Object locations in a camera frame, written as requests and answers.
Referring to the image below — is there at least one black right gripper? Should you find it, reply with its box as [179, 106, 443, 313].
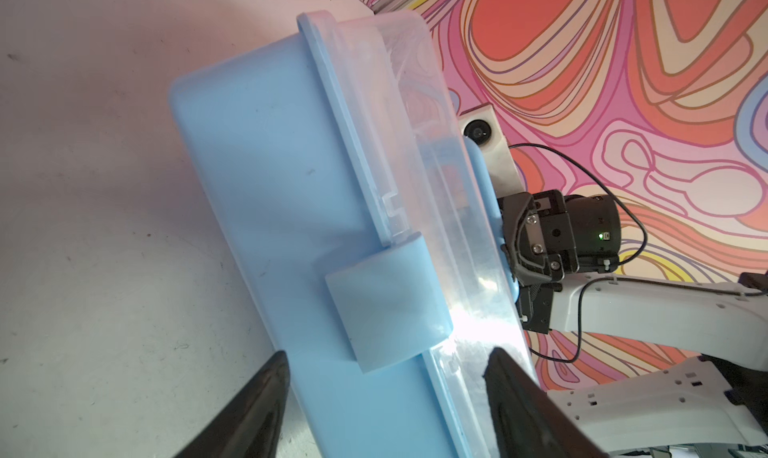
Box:
[499, 190, 621, 333]

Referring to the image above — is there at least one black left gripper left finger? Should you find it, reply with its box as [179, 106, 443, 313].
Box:
[177, 351, 290, 458]

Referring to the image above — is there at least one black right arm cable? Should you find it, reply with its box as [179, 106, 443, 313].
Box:
[508, 142, 649, 364]

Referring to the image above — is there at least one blue plastic tool box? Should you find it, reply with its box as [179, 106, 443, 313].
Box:
[169, 11, 534, 457]

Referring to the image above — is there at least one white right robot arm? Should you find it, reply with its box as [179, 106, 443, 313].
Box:
[498, 190, 767, 452]

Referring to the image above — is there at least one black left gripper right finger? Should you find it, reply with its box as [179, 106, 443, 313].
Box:
[484, 347, 607, 458]

